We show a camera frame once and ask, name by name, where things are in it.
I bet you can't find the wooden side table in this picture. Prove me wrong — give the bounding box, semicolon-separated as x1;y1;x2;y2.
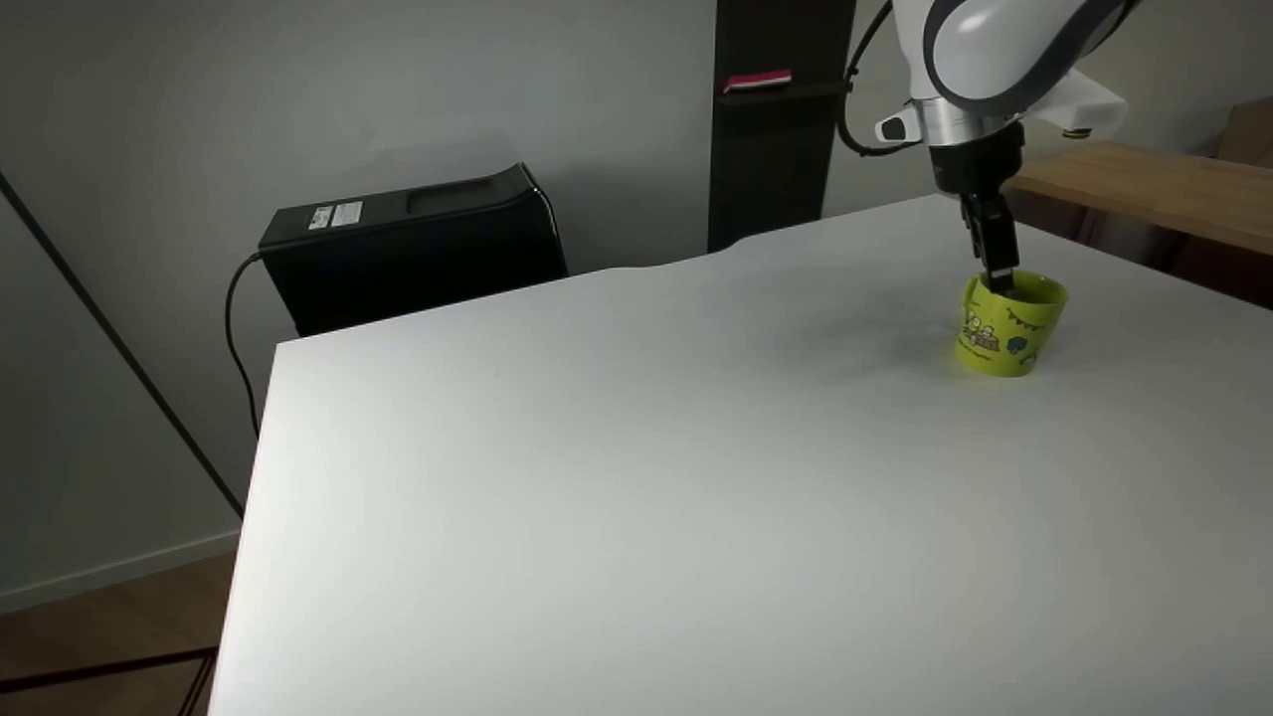
1012;142;1273;256

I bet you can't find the black computer tower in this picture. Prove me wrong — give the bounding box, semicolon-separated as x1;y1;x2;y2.
259;163;569;335

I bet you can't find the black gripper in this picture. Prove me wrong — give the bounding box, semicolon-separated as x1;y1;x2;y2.
930;123;1024;294

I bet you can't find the black power cable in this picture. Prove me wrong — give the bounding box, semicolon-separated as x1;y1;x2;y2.
225;252;276;441

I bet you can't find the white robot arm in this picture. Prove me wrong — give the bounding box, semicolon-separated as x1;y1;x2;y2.
877;0;1140;294

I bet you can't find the green plastic cup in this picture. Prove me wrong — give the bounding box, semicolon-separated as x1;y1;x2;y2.
957;270;1068;379

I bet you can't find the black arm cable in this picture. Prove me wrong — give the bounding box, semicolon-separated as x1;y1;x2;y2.
831;0;896;160

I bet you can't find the black vertical pillar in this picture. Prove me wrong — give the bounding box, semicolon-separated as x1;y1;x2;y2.
709;0;855;252

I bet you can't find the black diagonal tripod leg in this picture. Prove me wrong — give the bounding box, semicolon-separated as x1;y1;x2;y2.
0;169;245;520

